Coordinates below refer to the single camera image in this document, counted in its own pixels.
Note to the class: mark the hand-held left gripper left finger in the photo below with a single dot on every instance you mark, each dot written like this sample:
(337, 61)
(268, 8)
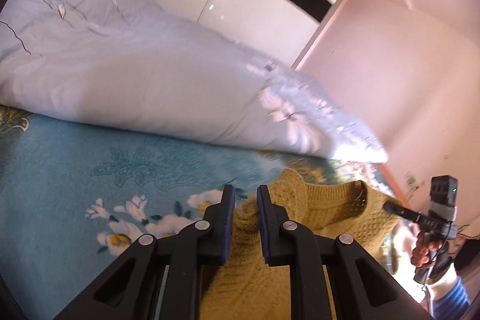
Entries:
(228, 230)

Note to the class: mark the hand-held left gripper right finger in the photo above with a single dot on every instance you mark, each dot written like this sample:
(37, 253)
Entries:
(262, 226)

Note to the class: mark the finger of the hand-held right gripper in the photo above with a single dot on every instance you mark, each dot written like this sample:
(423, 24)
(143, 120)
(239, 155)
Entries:
(403, 213)

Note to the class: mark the olive green knit sweater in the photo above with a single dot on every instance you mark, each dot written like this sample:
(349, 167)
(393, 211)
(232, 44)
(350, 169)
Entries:
(326, 203)

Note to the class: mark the person's right forearm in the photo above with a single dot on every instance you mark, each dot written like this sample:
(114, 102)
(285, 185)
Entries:
(450, 297)

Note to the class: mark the person's right hand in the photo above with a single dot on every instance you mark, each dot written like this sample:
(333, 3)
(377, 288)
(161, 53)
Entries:
(422, 254)

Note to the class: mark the teal floral blanket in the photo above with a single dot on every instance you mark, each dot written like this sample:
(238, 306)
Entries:
(75, 162)

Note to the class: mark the light blue floral quilt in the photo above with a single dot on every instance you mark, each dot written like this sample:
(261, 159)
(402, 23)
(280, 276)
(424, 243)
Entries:
(131, 80)

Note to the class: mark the wall socket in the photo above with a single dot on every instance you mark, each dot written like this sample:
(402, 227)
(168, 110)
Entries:
(411, 180)

